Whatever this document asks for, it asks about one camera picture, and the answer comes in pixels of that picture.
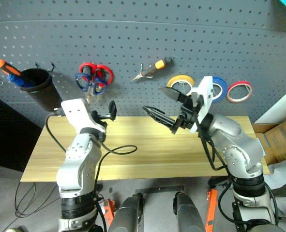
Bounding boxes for metal double wire hook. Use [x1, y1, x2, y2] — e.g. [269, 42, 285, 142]
[138, 63, 154, 79]

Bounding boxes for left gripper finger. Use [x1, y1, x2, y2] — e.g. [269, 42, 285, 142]
[108, 100, 117, 121]

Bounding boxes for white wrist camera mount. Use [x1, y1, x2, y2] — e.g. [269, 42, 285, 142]
[188, 76, 214, 134]
[60, 98, 107, 135]

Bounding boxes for grey pegboard wall panel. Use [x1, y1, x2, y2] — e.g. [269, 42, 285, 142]
[0, 0, 286, 129]

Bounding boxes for yellow tape roll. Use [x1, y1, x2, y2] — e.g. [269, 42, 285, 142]
[166, 74, 196, 95]

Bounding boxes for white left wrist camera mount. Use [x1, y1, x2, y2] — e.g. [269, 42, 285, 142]
[60, 98, 107, 135]

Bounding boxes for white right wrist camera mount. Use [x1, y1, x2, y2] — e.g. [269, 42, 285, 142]
[188, 76, 214, 134]

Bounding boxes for orange black screwdriver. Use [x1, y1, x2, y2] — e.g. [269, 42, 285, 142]
[0, 59, 23, 77]

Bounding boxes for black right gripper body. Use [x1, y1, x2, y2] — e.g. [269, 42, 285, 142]
[175, 95, 204, 134]

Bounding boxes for black cup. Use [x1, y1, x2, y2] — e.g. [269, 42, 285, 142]
[19, 68, 64, 113]

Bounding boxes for brown cardboard box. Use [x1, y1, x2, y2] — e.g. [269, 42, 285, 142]
[252, 116, 286, 165]

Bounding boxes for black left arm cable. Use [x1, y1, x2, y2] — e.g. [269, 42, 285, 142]
[45, 108, 138, 184]

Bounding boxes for black table foot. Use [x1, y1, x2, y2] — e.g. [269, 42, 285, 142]
[207, 175, 231, 189]

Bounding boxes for thin black floor cables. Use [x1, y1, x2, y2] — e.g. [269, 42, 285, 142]
[14, 181, 61, 218]

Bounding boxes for small orange bracket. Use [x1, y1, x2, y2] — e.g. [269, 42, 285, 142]
[103, 199, 115, 227]

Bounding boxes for black metal bar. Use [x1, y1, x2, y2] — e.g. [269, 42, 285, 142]
[135, 185, 185, 194]

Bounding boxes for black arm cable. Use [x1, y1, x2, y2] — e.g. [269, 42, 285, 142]
[45, 108, 138, 184]
[195, 113, 230, 172]

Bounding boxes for orange black needle-nose pliers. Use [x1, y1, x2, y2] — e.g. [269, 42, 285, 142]
[131, 57, 174, 82]

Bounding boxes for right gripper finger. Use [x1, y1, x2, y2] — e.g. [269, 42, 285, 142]
[142, 105, 180, 134]
[158, 86, 191, 103]

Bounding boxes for blue handled screwdriver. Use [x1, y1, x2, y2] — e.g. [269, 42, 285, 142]
[7, 73, 31, 88]

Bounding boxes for red tape roll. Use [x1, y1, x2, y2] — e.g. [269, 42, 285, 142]
[226, 81, 253, 103]

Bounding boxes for blue black handled scissors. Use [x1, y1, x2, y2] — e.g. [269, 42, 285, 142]
[74, 72, 108, 105]

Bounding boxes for long orange bracket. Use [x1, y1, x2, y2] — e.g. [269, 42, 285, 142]
[205, 188, 218, 232]

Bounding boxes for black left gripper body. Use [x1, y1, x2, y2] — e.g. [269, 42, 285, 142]
[91, 110, 112, 128]

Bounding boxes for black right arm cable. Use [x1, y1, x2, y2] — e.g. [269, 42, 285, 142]
[195, 113, 230, 172]

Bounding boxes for red handled scissors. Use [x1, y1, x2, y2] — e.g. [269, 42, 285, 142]
[79, 62, 115, 86]

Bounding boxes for blue tape roll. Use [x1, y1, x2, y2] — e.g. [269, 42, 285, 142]
[211, 76, 229, 104]

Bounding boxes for dark grey rounded shape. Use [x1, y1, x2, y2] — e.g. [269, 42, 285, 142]
[107, 193, 144, 232]
[173, 191, 206, 232]

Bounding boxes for grey cloth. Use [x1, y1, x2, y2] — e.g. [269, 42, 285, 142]
[263, 154, 286, 232]

